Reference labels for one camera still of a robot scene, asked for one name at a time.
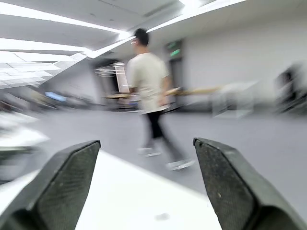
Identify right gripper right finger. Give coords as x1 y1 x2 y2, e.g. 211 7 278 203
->
193 137 307 230

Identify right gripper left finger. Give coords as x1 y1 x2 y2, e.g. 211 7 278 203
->
0 140 101 230

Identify person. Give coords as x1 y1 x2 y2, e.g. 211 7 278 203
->
126 28 195 171

